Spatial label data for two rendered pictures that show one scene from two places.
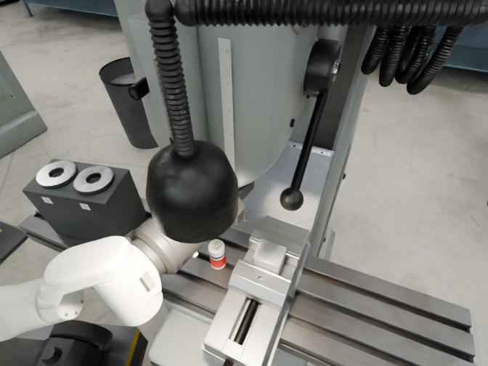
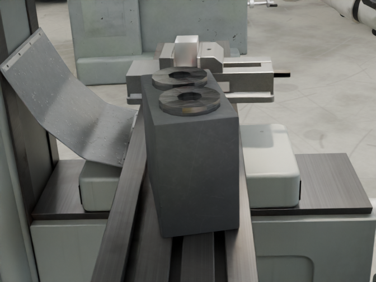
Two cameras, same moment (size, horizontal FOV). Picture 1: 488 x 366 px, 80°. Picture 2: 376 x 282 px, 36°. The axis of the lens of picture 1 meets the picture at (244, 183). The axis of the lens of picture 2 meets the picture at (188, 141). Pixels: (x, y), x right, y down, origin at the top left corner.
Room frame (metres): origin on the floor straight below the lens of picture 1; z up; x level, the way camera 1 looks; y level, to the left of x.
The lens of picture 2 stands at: (0.78, 1.20, 1.43)
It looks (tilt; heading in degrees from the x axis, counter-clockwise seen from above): 25 degrees down; 251
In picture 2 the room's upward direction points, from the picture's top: 3 degrees counter-clockwise
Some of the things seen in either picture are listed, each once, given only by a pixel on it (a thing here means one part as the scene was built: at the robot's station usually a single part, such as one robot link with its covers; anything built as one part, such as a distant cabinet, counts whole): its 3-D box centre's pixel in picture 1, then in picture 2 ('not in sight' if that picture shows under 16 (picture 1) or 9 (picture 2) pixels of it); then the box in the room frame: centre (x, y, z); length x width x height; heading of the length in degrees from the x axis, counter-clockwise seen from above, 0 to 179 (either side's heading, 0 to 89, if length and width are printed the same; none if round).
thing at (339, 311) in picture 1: (219, 270); (188, 129); (0.38, 0.07, 0.89); 1.24 x 0.23 x 0.08; 68
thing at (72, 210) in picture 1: (90, 202); (187, 144); (0.50, 0.41, 1.03); 0.22 x 0.12 x 0.20; 79
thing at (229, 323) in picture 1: (263, 281); (200, 71); (0.30, -0.04, 0.98); 0.35 x 0.15 x 0.11; 156
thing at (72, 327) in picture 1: (81, 336); not in sight; (0.32, 0.58, 0.50); 0.20 x 0.05 x 0.20; 85
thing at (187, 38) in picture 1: (181, 123); not in sight; (0.26, 0.07, 1.45); 0.04 x 0.04 x 0.21; 68
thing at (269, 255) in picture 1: (269, 259); (187, 51); (0.33, -0.06, 1.03); 0.06 x 0.05 x 0.06; 66
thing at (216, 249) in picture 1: (216, 252); not in sight; (0.38, 0.07, 0.98); 0.04 x 0.04 x 0.11
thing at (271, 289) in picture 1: (259, 284); (210, 57); (0.28, -0.03, 1.02); 0.12 x 0.06 x 0.04; 66
